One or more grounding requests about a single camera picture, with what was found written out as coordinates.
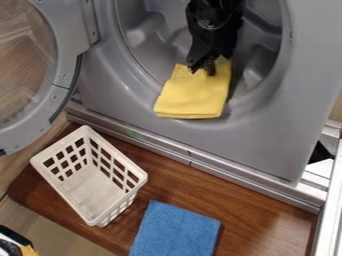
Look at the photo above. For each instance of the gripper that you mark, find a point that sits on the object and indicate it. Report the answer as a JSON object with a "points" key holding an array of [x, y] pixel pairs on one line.
{"points": [[213, 44]]}

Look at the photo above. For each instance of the yellow cloth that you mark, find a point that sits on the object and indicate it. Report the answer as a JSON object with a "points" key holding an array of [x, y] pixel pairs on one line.
{"points": [[194, 94]]}

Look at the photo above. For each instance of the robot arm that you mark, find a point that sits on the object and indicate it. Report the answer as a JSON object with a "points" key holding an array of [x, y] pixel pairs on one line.
{"points": [[216, 17]]}

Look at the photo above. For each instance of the washing machine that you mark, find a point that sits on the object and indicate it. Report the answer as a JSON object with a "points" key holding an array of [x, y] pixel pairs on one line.
{"points": [[276, 110]]}

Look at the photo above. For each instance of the white plastic basket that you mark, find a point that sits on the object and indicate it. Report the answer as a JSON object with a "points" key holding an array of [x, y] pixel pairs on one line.
{"points": [[87, 176]]}

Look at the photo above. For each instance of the blue cloth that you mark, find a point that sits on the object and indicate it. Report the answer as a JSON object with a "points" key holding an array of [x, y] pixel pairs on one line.
{"points": [[175, 231]]}

